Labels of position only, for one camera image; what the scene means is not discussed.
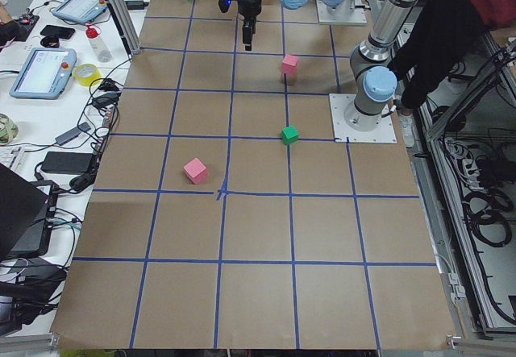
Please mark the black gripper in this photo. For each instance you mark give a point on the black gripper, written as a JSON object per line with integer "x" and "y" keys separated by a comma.
{"x": 249, "y": 6}

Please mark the pink foam cube centre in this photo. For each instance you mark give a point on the pink foam cube centre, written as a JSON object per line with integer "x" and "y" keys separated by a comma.
{"x": 289, "y": 65}

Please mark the pink foam cube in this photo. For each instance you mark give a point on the pink foam cube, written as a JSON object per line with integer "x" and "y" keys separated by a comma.
{"x": 289, "y": 65}
{"x": 196, "y": 171}

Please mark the green foam cube near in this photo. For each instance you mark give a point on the green foam cube near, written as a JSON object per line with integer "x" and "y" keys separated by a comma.
{"x": 289, "y": 135}

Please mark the white squeeze bottle red cap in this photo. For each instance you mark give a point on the white squeeze bottle red cap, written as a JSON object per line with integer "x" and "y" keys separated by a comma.
{"x": 97, "y": 44}

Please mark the pink foam cube left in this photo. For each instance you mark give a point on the pink foam cube left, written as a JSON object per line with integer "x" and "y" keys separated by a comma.
{"x": 196, "y": 171}

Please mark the teach pendant far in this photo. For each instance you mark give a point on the teach pendant far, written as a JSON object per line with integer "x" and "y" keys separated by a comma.
{"x": 80, "y": 11}

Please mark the teach pendant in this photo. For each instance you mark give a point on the teach pendant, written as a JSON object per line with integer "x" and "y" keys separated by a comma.
{"x": 80, "y": 11}
{"x": 44, "y": 74}

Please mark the yellow tape roll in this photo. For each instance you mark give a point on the yellow tape roll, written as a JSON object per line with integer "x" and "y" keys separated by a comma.
{"x": 87, "y": 75}

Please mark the black smartphone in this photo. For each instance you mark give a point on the black smartphone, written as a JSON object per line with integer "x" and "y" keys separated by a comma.
{"x": 58, "y": 31}

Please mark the person in black trousers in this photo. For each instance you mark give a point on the person in black trousers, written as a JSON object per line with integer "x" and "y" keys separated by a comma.
{"x": 443, "y": 33}

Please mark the teach pendant near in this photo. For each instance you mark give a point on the teach pendant near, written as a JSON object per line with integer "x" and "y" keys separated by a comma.
{"x": 44, "y": 74}

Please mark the black power adapter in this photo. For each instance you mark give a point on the black power adapter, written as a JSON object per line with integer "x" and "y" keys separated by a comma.
{"x": 66, "y": 162}

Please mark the black laptop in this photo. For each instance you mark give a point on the black laptop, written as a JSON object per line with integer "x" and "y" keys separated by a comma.
{"x": 26, "y": 210}

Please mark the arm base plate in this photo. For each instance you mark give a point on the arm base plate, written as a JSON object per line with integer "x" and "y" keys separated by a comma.
{"x": 342, "y": 12}
{"x": 350, "y": 126}

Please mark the aluminium frame post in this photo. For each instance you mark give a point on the aluminium frame post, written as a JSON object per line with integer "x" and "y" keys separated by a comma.
{"x": 124, "y": 25}

